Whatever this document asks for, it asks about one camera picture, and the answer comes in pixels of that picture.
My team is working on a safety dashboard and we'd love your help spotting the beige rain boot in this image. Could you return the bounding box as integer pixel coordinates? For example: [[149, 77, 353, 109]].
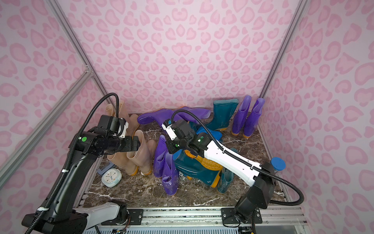
[[105, 104, 116, 117], [127, 130, 157, 176], [119, 100, 140, 136], [107, 152, 139, 176]]

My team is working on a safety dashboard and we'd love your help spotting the purple rain boot small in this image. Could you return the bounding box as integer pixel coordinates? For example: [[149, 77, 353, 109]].
[[243, 98, 266, 138], [231, 95, 252, 136]]

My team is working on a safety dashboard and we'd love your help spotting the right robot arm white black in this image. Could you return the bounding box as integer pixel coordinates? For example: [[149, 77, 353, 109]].
[[162, 120, 276, 223]]

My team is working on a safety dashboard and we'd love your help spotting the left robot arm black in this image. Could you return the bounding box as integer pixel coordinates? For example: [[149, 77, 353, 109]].
[[21, 132, 140, 234]]

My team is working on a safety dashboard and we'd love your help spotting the blue rain boot yellow sole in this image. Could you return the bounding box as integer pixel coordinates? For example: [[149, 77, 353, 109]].
[[196, 127, 223, 141]]

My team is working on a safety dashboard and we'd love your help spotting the purple rain boot front left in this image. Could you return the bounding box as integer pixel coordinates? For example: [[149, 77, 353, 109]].
[[153, 135, 168, 178]]

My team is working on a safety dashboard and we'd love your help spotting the teal rain boot upright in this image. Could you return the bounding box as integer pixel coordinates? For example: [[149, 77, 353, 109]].
[[206, 98, 239, 131]]

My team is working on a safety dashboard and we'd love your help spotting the teal rain boot front right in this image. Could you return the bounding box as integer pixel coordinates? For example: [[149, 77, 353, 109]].
[[217, 147, 239, 194]]

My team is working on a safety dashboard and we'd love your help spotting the purple rain boot front right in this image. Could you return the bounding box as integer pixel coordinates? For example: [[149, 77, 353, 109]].
[[161, 152, 179, 196]]

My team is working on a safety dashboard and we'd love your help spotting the large teal boot yellow sole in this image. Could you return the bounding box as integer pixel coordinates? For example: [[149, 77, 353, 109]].
[[172, 150, 223, 188]]

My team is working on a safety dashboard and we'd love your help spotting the large purple boot lying back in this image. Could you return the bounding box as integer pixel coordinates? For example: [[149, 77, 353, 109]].
[[174, 106, 211, 123]]

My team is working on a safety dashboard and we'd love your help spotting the small white alarm clock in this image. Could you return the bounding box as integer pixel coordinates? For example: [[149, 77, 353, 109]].
[[101, 168, 122, 188]]

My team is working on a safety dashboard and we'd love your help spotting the blue cap water bottle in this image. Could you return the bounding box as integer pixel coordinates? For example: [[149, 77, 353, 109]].
[[270, 157, 286, 172]]

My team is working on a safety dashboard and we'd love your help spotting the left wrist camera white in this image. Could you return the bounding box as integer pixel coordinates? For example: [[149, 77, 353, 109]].
[[117, 118, 129, 138]]

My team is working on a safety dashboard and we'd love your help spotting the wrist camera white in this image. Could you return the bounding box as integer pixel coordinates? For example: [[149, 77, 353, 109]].
[[162, 119, 177, 140], [117, 118, 129, 138]]

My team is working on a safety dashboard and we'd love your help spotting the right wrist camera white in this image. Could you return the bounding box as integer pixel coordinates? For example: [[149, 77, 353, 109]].
[[162, 119, 177, 140]]

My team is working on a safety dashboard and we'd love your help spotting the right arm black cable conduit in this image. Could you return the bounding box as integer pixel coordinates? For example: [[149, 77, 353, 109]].
[[170, 109, 305, 206]]

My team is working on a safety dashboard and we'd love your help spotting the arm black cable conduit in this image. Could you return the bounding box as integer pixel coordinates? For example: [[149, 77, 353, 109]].
[[170, 109, 305, 206], [23, 93, 120, 234]]

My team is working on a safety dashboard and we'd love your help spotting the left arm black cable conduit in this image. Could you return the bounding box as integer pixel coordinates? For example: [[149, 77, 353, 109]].
[[23, 93, 120, 234]]

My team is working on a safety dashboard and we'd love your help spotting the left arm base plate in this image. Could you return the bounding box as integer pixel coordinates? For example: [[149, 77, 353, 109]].
[[101, 208, 144, 226]]

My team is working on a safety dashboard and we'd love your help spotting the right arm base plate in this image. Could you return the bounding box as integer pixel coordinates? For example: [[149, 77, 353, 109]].
[[221, 207, 263, 227]]

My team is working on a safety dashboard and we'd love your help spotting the aluminium front rail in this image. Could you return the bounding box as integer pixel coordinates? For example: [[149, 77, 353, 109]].
[[85, 205, 311, 234]]

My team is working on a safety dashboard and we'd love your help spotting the right aluminium frame post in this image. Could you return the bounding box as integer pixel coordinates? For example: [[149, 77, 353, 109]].
[[259, 0, 311, 98]]

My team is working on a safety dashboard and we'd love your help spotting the left aluminium frame strut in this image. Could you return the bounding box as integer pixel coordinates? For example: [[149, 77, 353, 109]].
[[1, 68, 92, 188]]

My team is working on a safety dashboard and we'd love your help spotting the left back aluminium post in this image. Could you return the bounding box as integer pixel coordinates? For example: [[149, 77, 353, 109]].
[[45, 0, 108, 95]]

